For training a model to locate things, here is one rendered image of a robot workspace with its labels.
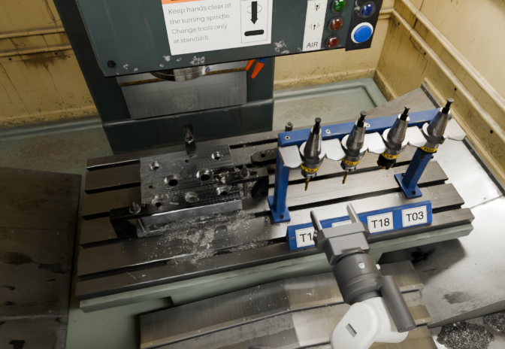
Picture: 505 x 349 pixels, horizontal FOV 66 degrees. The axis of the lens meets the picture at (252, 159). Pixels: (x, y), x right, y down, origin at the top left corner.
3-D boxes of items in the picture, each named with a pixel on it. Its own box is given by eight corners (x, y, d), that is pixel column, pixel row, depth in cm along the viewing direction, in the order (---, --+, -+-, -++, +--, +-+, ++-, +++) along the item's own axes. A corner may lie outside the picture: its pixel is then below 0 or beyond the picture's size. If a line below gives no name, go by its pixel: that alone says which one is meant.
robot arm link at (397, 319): (360, 294, 85) (382, 350, 77) (330, 289, 78) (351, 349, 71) (403, 271, 79) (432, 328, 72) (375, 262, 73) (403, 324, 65)
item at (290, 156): (305, 166, 95) (305, 165, 95) (284, 170, 94) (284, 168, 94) (297, 146, 100) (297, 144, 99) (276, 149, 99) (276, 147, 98)
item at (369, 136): (389, 153, 98) (390, 150, 97) (369, 156, 97) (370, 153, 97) (377, 133, 103) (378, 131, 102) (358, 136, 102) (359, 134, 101)
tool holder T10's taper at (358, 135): (361, 136, 99) (367, 117, 94) (365, 150, 96) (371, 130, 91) (344, 136, 99) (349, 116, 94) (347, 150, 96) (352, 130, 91)
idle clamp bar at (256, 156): (324, 159, 137) (326, 146, 132) (253, 175, 133) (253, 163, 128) (319, 149, 140) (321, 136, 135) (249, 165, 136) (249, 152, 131)
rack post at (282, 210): (291, 220, 121) (300, 157, 99) (274, 223, 120) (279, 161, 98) (282, 194, 127) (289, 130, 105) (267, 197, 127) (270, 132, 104)
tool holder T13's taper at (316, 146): (319, 142, 98) (322, 122, 93) (324, 155, 95) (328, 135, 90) (301, 144, 98) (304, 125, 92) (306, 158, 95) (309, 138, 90)
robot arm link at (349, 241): (371, 213, 83) (396, 265, 76) (361, 237, 91) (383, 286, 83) (315, 224, 82) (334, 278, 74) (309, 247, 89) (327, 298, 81)
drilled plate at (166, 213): (242, 209, 119) (241, 199, 115) (145, 226, 115) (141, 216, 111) (229, 153, 134) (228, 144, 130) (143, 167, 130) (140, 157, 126)
